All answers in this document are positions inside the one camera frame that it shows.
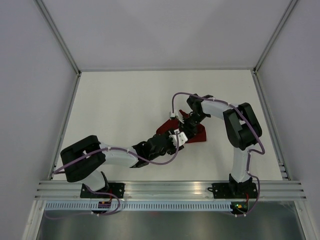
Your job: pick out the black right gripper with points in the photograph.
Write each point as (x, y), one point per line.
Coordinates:
(185, 128)

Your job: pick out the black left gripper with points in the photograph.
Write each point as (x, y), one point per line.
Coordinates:
(173, 149)

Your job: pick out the dark red cloth napkin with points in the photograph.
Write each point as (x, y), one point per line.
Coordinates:
(200, 131)

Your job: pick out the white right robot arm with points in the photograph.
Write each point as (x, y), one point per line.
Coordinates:
(243, 132)

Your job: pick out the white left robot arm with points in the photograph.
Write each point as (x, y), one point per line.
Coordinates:
(81, 160)

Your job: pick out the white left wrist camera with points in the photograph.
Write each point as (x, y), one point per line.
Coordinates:
(179, 138)

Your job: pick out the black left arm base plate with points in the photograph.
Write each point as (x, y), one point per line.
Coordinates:
(102, 191)

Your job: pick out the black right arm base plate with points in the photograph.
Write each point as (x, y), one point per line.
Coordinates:
(225, 191)

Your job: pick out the aluminium front rail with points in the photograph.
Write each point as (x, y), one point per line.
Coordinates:
(266, 190)

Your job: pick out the white slotted cable duct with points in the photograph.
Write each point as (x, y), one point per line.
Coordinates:
(219, 206)

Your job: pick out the aluminium right frame post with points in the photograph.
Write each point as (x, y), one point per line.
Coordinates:
(275, 34)

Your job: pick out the aluminium frame post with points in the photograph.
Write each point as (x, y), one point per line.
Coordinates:
(40, 4)
(275, 34)

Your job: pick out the aluminium left frame post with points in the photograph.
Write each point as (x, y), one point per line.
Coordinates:
(40, 4)

